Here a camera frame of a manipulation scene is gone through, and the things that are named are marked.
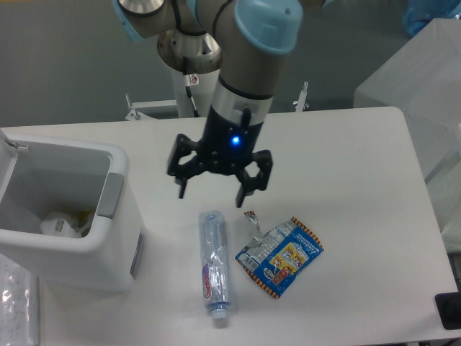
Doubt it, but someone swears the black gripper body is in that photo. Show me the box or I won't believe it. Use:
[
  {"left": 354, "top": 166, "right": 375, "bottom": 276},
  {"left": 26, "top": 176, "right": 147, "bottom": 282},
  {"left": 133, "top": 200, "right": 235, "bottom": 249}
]
[{"left": 197, "top": 107, "right": 267, "bottom": 176}]

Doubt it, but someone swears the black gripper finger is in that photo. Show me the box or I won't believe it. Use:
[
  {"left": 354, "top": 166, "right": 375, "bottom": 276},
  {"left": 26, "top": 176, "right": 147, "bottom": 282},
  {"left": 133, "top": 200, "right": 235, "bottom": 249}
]
[
  {"left": 166, "top": 133, "right": 205, "bottom": 199},
  {"left": 235, "top": 150, "right": 273, "bottom": 208}
]

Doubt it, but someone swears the white push-top trash can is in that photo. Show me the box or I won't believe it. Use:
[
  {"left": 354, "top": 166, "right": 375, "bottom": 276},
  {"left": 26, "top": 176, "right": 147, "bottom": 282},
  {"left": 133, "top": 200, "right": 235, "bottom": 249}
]
[{"left": 1, "top": 131, "right": 144, "bottom": 292}]

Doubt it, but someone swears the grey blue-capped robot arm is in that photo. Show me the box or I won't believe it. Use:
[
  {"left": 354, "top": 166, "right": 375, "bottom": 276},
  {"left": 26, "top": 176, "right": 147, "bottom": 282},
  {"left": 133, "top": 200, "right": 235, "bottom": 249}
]
[{"left": 112, "top": 1, "right": 318, "bottom": 205}]

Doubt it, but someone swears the white crumpled trash inside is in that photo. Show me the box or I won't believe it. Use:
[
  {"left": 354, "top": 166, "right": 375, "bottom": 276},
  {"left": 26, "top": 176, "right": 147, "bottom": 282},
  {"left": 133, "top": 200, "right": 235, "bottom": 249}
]
[{"left": 40, "top": 211, "right": 95, "bottom": 239}]

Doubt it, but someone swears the blue foil snack wrapper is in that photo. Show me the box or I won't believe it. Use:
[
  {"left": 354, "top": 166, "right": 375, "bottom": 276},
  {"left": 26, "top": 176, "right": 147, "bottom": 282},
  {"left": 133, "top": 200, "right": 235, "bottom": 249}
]
[{"left": 235, "top": 210, "right": 324, "bottom": 299}]

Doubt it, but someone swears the crushed clear plastic bottle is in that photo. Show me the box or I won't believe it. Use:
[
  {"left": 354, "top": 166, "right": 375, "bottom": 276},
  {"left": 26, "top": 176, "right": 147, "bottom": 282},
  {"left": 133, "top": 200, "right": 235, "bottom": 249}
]
[{"left": 198, "top": 210, "right": 233, "bottom": 329}]

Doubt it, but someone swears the blue water bottle corner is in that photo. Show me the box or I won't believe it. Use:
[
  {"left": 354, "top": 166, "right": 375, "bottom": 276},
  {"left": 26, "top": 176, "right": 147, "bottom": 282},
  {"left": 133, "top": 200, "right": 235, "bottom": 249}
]
[{"left": 403, "top": 0, "right": 460, "bottom": 37}]

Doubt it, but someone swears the clear plastic sheet left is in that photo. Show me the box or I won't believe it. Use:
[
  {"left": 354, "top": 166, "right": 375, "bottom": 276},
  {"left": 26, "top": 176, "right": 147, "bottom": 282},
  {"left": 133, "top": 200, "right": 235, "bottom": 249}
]
[{"left": 1, "top": 255, "right": 40, "bottom": 345}]

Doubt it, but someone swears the black device table corner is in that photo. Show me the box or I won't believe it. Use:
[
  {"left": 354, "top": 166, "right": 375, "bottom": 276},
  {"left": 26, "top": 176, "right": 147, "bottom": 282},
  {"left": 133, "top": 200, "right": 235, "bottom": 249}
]
[{"left": 434, "top": 292, "right": 460, "bottom": 330}]

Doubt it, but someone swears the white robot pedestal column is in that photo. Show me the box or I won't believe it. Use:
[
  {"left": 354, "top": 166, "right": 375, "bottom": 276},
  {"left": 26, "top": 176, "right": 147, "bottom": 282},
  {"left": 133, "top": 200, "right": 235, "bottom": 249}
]
[{"left": 171, "top": 69, "right": 220, "bottom": 117}]

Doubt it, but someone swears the white pedestal base frame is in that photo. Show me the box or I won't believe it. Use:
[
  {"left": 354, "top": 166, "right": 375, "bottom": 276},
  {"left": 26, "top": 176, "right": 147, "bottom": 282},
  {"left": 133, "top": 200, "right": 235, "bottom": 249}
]
[{"left": 124, "top": 81, "right": 310, "bottom": 122}]

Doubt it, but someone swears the black cable on pedestal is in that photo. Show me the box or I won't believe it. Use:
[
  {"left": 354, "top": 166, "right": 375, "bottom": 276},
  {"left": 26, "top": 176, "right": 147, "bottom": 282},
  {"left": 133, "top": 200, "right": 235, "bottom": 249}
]
[{"left": 182, "top": 56, "right": 200, "bottom": 118}]

